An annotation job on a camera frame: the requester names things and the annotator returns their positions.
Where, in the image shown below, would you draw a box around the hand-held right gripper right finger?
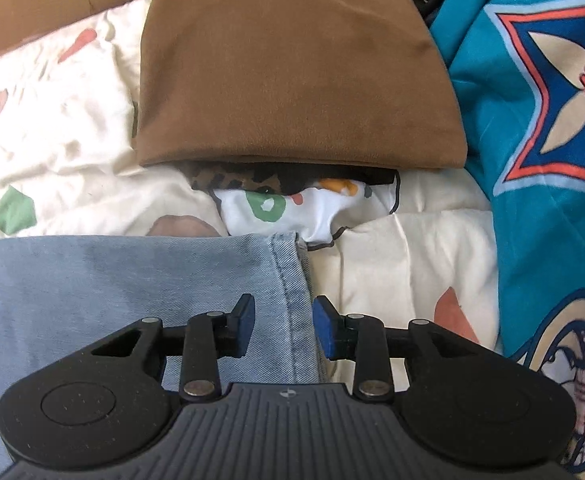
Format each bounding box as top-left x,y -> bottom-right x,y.
313,295 -> 481,402

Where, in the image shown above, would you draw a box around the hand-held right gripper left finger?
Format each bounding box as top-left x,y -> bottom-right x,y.
87,293 -> 256,402

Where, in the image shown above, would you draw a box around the blue jeans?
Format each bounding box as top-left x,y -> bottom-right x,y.
0,230 -> 323,476

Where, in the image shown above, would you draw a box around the teal printed blanket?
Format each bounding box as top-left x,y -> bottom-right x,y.
427,0 -> 585,476

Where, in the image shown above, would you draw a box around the brown folded cloth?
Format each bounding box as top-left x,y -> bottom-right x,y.
135,0 -> 468,171

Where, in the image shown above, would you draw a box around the bear print cream bedsheet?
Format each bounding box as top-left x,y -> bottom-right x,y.
0,0 -> 503,386

